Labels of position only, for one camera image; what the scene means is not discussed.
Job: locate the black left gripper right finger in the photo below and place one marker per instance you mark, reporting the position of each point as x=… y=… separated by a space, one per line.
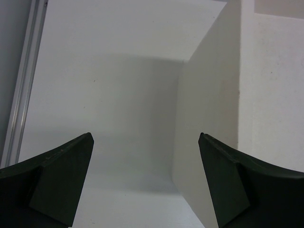
x=250 y=193

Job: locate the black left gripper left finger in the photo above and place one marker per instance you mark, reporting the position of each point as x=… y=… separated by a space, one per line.
x=44 y=191

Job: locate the white drawer cabinet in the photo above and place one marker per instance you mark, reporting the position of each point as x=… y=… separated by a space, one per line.
x=244 y=86

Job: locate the aluminium table frame rail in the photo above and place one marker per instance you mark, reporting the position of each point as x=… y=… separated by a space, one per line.
x=21 y=26

